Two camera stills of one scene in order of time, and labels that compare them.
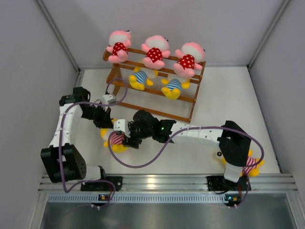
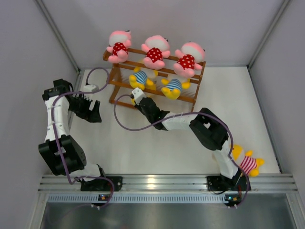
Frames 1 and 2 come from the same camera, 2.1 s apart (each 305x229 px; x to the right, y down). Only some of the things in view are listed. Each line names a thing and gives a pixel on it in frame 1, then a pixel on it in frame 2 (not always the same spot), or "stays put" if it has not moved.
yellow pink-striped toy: (252, 165) stays put
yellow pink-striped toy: (116, 140) -> (133, 100)
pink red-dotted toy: (156, 47) stays put
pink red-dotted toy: (190, 54) stays put
